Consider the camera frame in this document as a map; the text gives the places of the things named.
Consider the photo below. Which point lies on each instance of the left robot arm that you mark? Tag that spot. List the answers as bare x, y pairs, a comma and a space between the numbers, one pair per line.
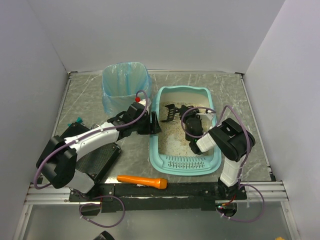
59, 158

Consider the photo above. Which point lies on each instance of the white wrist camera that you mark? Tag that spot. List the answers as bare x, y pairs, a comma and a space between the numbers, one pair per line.
145, 102
207, 116

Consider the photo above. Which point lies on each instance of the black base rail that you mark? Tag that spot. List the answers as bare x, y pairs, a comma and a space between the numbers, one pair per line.
177, 196

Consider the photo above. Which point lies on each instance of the aluminium frame rail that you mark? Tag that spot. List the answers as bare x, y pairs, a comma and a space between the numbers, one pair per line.
272, 191

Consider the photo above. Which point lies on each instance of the black ribbed case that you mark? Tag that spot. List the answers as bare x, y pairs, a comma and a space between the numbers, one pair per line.
98, 162

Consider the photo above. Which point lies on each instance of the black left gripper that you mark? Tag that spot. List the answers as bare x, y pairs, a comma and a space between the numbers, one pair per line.
149, 124

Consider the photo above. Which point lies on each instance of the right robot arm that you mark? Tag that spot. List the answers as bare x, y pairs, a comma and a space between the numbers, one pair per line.
230, 136

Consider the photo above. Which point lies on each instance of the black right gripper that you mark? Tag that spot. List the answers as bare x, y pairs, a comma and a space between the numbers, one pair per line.
184, 110

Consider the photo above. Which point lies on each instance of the orange toy microphone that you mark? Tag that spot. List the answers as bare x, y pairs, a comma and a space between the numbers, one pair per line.
158, 183

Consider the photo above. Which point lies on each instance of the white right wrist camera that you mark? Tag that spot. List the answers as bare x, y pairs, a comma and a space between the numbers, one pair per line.
207, 116

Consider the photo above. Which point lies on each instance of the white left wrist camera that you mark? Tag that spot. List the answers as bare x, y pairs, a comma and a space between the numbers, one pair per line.
145, 102

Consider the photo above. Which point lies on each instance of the black litter scoop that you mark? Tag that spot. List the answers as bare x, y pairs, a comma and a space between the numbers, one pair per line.
172, 111

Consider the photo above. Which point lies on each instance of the light blue litter box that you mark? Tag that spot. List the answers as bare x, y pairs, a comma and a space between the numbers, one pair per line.
169, 151

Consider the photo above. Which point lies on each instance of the trash bin with blue bag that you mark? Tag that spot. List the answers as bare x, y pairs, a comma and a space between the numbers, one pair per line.
121, 83

